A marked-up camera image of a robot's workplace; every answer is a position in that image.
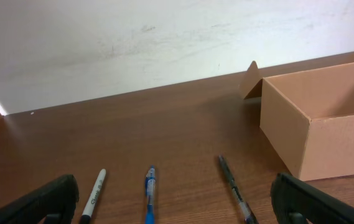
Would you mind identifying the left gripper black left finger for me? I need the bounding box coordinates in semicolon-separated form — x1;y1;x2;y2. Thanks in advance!
0;174;79;224

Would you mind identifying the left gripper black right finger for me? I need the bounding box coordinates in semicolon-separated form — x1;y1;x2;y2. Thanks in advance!
271;172;354;224

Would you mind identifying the cardboard box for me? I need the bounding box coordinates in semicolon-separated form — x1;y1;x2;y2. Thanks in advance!
239;52;354;180

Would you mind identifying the blue ballpoint pen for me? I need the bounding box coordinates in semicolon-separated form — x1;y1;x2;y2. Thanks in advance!
144;166;156;224

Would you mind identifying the black ballpoint pen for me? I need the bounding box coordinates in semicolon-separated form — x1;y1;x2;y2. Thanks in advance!
218;155;258;224

